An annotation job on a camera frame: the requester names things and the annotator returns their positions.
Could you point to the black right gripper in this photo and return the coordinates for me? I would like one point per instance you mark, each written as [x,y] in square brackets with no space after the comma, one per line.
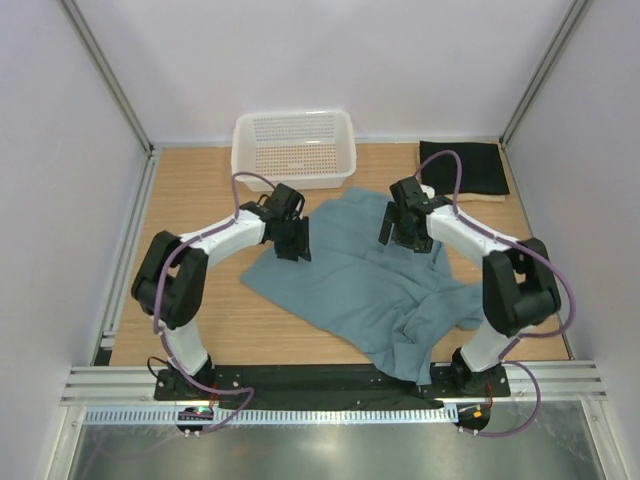
[420,244]

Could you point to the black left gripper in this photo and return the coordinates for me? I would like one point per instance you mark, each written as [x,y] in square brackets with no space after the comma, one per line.
[301,248]

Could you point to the teal blue t-shirt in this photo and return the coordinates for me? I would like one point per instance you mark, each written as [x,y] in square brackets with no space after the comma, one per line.
[392,304]

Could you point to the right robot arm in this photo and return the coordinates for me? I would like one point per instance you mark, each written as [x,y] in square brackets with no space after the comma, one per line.
[519,289]

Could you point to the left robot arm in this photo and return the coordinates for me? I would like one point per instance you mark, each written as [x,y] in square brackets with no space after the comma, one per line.
[169,284]

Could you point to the folded beige t-shirt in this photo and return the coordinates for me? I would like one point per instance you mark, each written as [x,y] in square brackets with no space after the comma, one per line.
[464,197]

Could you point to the white perforated plastic basket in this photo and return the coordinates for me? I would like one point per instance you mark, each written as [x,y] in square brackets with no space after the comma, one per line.
[303,149]

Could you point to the folded black t-shirt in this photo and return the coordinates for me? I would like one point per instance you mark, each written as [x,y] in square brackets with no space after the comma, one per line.
[482,168]

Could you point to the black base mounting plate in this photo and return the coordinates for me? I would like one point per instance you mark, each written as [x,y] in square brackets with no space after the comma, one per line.
[342,387]

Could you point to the slotted grey cable duct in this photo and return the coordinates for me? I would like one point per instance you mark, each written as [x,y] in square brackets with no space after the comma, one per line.
[182,415]

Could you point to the aluminium front frame rail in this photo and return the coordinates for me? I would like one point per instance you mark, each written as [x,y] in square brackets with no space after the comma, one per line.
[557,380]

